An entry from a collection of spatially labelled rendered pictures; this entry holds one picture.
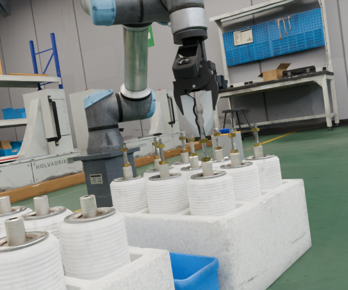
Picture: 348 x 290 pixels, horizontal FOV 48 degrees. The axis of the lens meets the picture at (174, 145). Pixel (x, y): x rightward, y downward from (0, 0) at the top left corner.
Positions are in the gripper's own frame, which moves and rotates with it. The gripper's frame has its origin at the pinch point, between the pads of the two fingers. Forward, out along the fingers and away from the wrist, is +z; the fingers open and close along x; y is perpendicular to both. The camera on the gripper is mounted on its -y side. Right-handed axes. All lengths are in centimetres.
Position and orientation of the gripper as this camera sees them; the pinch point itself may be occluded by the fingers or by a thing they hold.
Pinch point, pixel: (201, 130)
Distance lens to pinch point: 80.6
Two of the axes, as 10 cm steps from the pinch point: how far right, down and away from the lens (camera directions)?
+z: 1.5, 9.9, 0.5
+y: 2.9, -0.9, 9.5
